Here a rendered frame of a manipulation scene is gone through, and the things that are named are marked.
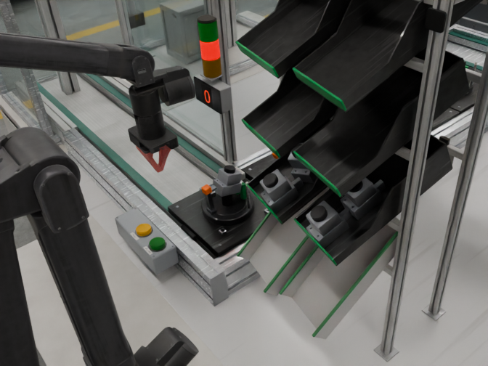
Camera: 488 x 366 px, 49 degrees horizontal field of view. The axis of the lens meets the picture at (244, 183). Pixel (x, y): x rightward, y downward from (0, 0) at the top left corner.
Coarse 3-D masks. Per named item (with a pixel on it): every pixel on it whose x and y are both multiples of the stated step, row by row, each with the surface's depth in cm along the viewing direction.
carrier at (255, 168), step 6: (270, 156) 164; (258, 162) 162; (264, 162) 162; (270, 162) 162; (246, 168) 160; (252, 168) 160; (258, 168) 160; (264, 168) 159; (246, 174) 159; (252, 174) 158
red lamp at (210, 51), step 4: (216, 40) 139; (200, 44) 140; (204, 44) 139; (208, 44) 138; (212, 44) 139; (216, 44) 139; (200, 48) 141; (204, 48) 139; (208, 48) 139; (212, 48) 139; (216, 48) 140; (204, 52) 140; (208, 52) 140; (212, 52) 140; (216, 52) 141; (204, 56) 141; (208, 56) 140; (212, 56) 140; (216, 56) 141
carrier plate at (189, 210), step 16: (176, 208) 147; (192, 208) 147; (256, 208) 145; (192, 224) 142; (208, 224) 141; (240, 224) 141; (256, 224) 140; (208, 240) 137; (224, 240) 136; (240, 240) 136
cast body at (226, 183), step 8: (224, 168) 139; (232, 168) 139; (224, 176) 138; (232, 176) 138; (240, 176) 140; (216, 184) 140; (224, 184) 139; (232, 184) 140; (240, 184) 141; (216, 192) 140; (224, 192) 139; (232, 192) 141
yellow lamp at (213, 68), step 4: (204, 60) 142; (208, 60) 141; (212, 60) 141; (216, 60) 142; (220, 60) 143; (204, 64) 142; (208, 64) 142; (212, 64) 142; (216, 64) 142; (220, 64) 144; (204, 68) 143; (208, 68) 143; (212, 68) 142; (216, 68) 143; (220, 68) 144; (204, 72) 144; (208, 72) 143; (212, 72) 143; (216, 72) 144; (220, 72) 145; (208, 76) 144; (212, 76) 144; (216, 76) 144
